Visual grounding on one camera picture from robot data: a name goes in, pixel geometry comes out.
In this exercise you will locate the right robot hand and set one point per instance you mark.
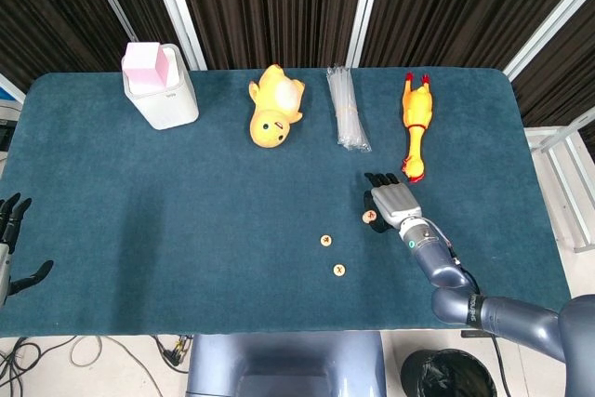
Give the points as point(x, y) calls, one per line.
point(395, 202)

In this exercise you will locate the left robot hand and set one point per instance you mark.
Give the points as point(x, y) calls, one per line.
point(11, 220)

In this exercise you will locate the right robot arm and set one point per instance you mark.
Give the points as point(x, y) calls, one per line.
point(511, 318)

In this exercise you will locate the black box device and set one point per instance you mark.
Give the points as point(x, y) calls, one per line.
point(5, 136)

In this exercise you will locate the yellow rubber chicken toy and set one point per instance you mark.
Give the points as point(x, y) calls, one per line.
point(417, 109)

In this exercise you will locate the clear bag of straws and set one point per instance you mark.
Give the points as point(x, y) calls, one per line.
point(346, 113)

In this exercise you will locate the white and blue panel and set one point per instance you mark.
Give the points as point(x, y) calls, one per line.
point(9, 90)

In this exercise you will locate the yellow plush duck toy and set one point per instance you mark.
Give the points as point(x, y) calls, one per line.
point(269, 127)

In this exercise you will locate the teal table cloth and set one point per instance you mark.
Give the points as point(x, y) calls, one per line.
point(186, 229)

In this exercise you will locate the black trash bin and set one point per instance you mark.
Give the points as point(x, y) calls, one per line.
point(446, 374)

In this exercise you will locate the blue-grey robot torso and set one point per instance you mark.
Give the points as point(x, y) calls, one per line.
point(279, 360)

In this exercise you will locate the white plastic bin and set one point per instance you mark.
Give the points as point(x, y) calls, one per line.
point(172, 104)

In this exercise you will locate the pink paper box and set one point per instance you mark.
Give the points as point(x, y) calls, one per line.
point(139, 67)

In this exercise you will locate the aluminium frame rack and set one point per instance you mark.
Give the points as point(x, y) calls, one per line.
point(562, 150)

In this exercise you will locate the white frame post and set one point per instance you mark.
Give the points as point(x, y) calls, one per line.
point(176, 6)
point(548, 30)
point(367, 6)

